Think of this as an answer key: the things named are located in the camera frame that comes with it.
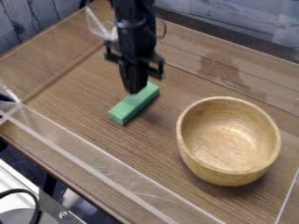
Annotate black cable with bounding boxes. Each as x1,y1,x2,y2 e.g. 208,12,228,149
0,188,42,224

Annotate clear acrylic corner bracket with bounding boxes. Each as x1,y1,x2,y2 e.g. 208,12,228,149
85,7,117,41

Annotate green rectangular block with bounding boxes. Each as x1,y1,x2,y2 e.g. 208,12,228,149
108,81,160,125

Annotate light wooden bowl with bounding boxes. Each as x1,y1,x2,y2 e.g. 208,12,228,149
176,96,281,186

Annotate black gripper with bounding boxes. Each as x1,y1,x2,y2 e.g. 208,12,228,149
105,21,164,94

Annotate grey metal bracket with screw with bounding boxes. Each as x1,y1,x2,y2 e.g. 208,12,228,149
37,192,86,224

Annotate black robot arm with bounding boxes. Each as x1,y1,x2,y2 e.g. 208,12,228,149
104,0,165,95

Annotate clear acrylic front wall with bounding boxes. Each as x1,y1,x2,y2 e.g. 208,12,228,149
0,84,224,224

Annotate clear acrylic right panel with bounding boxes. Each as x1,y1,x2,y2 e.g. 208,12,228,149
274,169,299,224

